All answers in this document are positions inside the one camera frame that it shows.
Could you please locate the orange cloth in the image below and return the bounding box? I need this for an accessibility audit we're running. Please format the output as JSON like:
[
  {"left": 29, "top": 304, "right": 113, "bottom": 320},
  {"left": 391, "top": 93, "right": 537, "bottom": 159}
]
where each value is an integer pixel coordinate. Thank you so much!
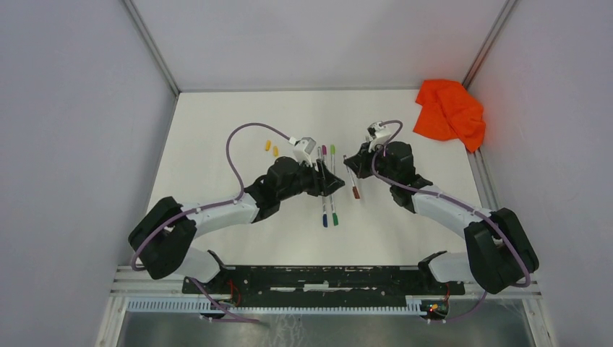
[{"left": 413, "top": 80, "right": 486, "bottom": 153}]

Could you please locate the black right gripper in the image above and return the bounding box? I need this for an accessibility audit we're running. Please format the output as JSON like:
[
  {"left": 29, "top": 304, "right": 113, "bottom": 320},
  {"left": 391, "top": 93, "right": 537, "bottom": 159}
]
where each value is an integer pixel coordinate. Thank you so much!
[{"left": 346, "top": 141, "right": 397, "bottom": 187}]

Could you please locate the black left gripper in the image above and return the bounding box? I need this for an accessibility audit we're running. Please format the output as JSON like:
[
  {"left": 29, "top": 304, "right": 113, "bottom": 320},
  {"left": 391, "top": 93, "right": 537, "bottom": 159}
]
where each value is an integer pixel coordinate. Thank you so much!
[{"left": 278, "top": 157, "right": 345, "bottom": 202}]

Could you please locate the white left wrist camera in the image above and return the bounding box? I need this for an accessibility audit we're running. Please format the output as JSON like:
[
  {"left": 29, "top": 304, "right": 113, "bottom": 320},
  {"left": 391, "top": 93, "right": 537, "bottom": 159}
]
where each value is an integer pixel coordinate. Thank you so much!
[{"left": 288, "top": 137, "right": 317, "bottom": 167}]

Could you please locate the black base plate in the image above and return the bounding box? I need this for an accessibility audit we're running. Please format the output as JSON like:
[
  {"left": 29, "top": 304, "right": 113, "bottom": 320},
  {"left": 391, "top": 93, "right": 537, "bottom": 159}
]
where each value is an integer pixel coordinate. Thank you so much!
[{"left": 203, "top": 265, "right": 466, "bottom": 308}]

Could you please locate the aluminium frame rail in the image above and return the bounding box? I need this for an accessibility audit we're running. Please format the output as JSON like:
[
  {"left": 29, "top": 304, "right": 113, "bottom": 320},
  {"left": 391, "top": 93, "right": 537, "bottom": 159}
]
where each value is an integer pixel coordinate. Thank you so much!
[{"left": 110, "top": 265, "right": 543, "bottom": 300}]

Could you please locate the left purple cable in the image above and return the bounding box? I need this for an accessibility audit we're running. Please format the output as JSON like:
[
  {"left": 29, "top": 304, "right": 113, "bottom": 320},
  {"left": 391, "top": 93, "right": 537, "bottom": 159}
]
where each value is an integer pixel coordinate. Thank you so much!
[{"left": 130, "top": 122, "right": 263, "bottom": 322}]

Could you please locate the brown capped marker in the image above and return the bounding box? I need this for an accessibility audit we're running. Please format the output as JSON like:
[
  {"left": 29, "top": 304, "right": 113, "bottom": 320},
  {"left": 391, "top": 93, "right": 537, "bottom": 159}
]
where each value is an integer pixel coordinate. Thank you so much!
[{"left": 343, "top": 155, "right": 361, "bottom": 200}]

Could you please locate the purple cable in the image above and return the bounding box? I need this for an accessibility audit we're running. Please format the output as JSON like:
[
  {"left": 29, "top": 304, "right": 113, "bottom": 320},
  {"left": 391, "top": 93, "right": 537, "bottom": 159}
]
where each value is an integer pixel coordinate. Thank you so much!
[
  {"left": 130, "top": 122, "right": 263, "bottom": 322},
  {"left": 371, "top": 119, "right": 533, "bottom": 324}
]

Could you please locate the white slotted cable duct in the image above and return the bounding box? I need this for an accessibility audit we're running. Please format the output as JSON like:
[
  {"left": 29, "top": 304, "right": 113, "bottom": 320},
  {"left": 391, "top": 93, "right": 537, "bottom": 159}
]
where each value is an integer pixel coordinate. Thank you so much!
[{"left": 126, "top": 297, "right": 431, "bottom": 317}]

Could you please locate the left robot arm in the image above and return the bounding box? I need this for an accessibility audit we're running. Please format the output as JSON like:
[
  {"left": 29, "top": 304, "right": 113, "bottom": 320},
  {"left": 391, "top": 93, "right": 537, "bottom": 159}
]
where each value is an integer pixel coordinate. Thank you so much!
[{"left": 128, "top": 156, "right": 346, "bottom": 295}]

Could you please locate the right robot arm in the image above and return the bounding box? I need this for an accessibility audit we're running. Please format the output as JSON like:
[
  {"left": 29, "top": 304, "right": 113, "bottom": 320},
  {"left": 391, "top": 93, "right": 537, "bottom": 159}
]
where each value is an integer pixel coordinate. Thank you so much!
[{"left": 343, "top": 142, "right": 539, "bottom": 295}]

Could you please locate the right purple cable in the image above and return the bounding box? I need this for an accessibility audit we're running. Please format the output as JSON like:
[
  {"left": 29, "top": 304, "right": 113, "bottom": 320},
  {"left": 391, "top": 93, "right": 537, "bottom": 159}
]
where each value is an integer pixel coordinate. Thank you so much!
[{"left": 371, "top": 119, "right": 533, "bottom": 324}]

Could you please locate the lime green capped marker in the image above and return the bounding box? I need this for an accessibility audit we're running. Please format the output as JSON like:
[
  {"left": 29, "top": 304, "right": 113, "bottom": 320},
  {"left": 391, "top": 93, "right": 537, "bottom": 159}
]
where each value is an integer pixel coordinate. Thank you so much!
[{"left": 330, "top": 145, "right": 335, "bottom": 171}]

